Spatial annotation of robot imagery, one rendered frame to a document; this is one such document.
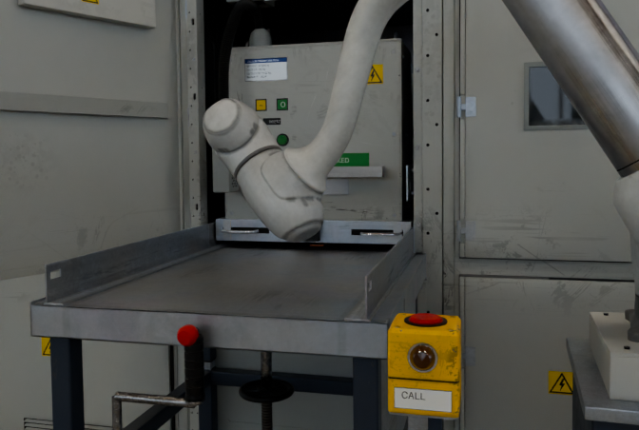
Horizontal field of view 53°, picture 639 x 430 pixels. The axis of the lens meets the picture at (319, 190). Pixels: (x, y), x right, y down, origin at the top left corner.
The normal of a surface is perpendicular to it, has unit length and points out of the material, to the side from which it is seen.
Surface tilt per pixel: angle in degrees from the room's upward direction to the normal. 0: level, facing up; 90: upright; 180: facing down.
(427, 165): 90
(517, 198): 90
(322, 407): 90
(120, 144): 90
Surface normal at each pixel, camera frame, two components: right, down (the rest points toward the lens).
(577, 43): -0.46, 0.11
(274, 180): -0.34, -0.20
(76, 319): -0.24, 0.05
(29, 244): 0.79, 0.03
